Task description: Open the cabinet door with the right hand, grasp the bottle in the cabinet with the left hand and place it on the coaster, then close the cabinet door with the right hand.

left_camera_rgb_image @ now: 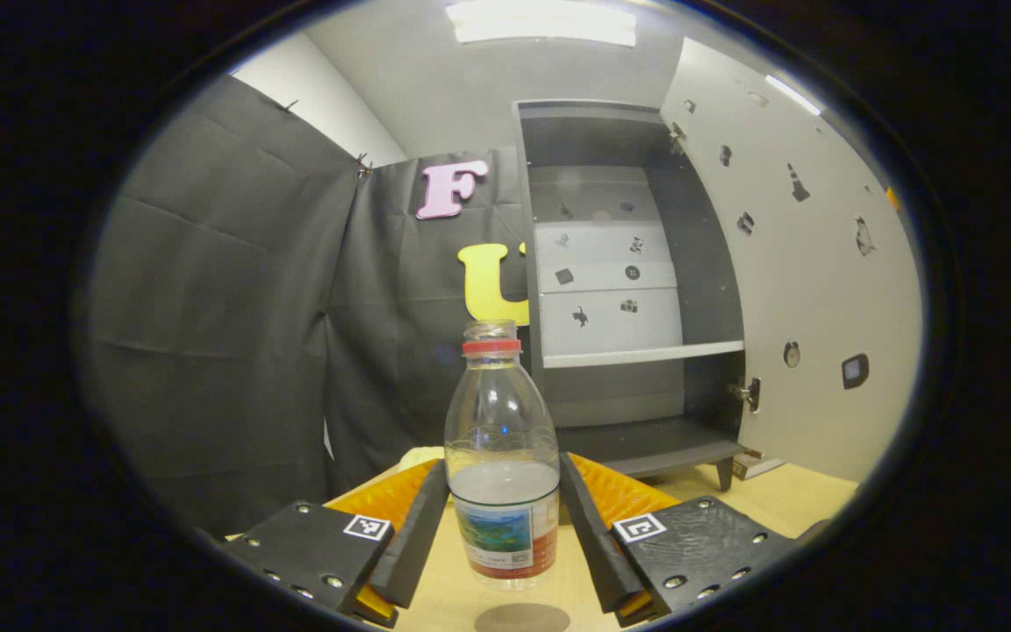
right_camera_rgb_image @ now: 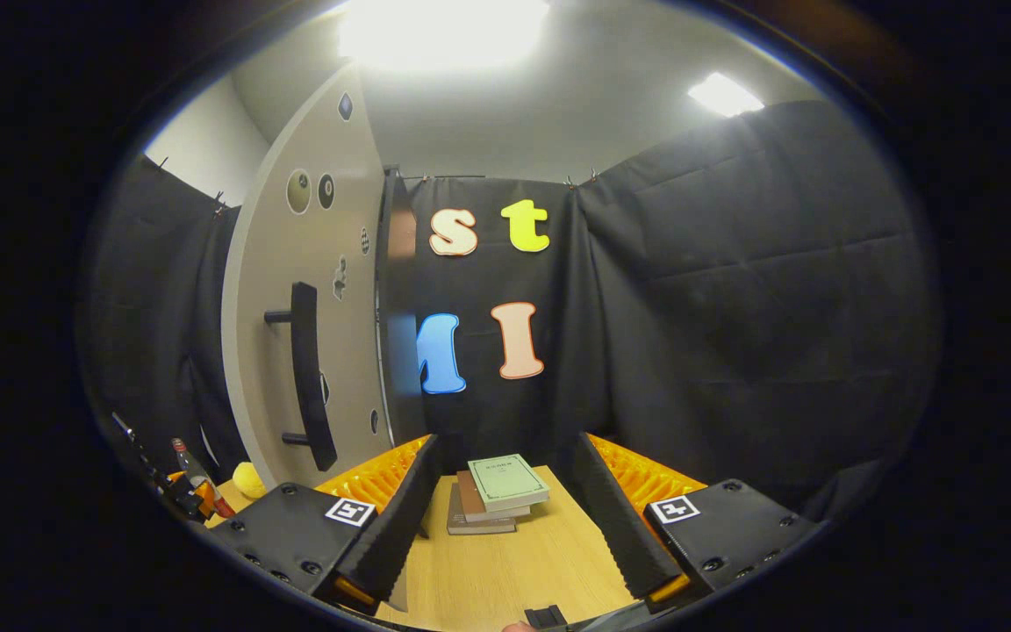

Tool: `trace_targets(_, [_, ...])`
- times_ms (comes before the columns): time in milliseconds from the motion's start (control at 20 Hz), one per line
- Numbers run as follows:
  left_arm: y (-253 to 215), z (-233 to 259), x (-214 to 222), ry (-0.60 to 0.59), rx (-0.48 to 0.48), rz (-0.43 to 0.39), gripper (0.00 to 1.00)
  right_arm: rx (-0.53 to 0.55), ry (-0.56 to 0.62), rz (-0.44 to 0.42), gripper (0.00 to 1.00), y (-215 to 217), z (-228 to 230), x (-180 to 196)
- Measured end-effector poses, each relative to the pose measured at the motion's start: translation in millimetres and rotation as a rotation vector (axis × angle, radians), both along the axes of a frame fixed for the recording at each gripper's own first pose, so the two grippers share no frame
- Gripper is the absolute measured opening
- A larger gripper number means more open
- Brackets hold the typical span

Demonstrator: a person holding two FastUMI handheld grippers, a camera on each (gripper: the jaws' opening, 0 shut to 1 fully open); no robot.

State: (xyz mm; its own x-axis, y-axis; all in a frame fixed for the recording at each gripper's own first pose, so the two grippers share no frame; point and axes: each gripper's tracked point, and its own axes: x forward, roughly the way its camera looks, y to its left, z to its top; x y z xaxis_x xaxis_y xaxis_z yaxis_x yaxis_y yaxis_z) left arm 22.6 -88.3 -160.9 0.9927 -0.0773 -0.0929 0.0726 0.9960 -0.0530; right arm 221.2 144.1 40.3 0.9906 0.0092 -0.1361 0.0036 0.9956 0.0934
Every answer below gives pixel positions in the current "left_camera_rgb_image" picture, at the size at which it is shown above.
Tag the metal door hinge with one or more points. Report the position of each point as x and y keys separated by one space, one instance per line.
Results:
x=747 y=393
x=677 y=138

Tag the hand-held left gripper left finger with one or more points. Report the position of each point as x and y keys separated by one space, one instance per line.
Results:
x=422 y=535

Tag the grey cabinet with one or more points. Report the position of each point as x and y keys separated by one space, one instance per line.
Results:
x=707 y=263

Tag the beige cabinet door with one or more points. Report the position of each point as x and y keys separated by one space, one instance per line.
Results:
x=821 y=290

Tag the grey book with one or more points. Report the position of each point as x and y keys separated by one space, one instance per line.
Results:
x=760 y=468

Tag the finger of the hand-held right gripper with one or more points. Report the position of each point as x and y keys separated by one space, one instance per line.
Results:
x=893 y=199

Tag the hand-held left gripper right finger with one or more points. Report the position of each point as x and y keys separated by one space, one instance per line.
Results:
x=593 y=544

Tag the white cabinet shelf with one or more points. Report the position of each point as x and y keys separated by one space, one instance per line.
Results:
x=637 y=354

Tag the black backdrop cloth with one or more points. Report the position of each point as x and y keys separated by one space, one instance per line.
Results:
x=207 y=307

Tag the large ceiling light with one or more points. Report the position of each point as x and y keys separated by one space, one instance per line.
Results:
x=541 y=22

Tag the clear plastic bottle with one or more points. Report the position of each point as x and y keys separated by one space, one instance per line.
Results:
x=501 y=439

